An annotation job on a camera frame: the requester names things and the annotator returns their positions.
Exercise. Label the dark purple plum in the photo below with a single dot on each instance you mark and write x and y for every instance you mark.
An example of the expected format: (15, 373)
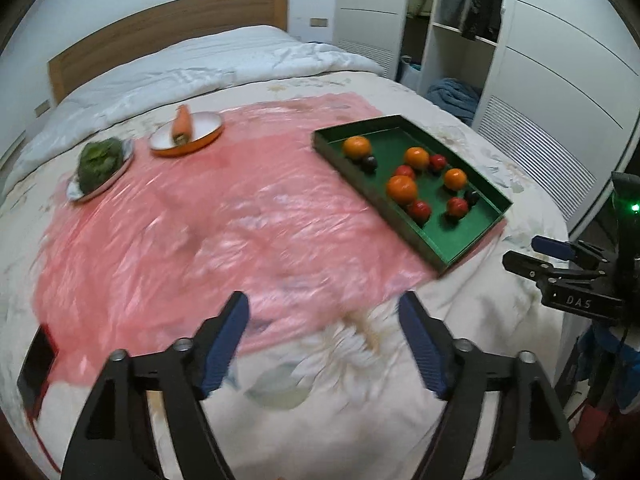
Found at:
(370, 163)
(471, 196)

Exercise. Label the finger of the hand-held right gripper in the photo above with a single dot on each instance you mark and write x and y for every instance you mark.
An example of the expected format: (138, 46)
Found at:
(522, 264)
(552, 247)

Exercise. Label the dark hanging clothes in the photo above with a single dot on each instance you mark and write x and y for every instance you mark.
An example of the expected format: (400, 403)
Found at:
(482, 0)

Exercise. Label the carrot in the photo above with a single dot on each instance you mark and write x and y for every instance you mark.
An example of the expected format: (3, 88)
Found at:
(181, 122)

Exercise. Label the wall switch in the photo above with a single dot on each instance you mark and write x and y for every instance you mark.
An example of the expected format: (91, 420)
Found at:
(42, 107)
(318, 22)

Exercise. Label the blue folded blanket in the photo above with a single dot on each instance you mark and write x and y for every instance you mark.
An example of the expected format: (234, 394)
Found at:
(452, 97)

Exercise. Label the green cardboard tray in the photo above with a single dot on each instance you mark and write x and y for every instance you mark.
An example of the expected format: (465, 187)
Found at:
(465, 234)

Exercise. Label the orange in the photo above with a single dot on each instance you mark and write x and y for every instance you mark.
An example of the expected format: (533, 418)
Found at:
(356, 146)
(417, 157)
(401, 188)
(455, 178)

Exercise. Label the white oval plate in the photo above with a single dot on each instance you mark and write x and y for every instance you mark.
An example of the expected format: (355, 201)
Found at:
(75, 193)

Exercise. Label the white duvet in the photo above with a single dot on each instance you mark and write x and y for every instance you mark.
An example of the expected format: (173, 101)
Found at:
(200, 65)

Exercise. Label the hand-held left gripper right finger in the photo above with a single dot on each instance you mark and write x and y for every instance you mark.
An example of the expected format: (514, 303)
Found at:
(422, 345)

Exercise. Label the green leafy vegetable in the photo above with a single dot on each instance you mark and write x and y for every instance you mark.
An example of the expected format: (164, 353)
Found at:
(100, 162)

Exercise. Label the red plum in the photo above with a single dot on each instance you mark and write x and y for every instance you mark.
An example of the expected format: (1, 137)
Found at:
(456, 206)
(438, 161)
(420, 208)
(404, 170)

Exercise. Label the white bag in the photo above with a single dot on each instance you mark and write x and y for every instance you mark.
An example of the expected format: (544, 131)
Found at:
(410, 72)

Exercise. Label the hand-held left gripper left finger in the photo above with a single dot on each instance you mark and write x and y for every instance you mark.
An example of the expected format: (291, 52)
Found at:
(225, 345)

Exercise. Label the orange rimmed bowl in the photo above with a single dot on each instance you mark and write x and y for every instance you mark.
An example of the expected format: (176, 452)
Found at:
(200, 132)

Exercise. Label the pink plastic sheet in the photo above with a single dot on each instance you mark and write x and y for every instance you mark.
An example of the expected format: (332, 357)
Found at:
(225, 220)

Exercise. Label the white wardrobe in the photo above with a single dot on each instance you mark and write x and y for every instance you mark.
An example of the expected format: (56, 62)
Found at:
(550, 85)

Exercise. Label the wooden headboard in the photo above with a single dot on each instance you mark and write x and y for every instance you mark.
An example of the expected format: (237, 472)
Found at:
(165, 30)

